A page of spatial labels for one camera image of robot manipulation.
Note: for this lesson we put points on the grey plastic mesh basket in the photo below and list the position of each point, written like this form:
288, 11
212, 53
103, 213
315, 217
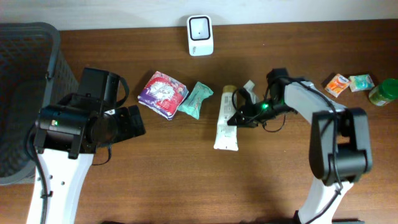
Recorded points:
34, 74

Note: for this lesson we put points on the white barcode scanner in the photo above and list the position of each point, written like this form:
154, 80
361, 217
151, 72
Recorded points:
200, 35

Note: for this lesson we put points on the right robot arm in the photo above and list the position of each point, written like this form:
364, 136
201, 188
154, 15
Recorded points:
339, 151

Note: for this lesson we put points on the orange Kleenex tissue pack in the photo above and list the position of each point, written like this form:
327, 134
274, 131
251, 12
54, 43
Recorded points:
337, 85

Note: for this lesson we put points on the green lid jar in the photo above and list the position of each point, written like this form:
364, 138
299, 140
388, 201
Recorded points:
384, 93

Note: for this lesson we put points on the red purple pad pack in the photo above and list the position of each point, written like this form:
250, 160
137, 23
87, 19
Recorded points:
163, 94

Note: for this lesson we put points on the mint green wipes pack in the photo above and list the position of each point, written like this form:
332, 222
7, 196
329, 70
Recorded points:
192, 104

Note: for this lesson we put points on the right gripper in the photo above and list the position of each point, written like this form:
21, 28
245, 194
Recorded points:
247, 116

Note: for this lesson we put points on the green Kleenex tissue pack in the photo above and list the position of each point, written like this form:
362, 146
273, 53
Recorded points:
361, 83

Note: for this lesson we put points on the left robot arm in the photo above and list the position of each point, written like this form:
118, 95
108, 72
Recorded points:
65, 137

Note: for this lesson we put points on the white tube gold cap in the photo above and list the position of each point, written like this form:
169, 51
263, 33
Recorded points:
226, 135

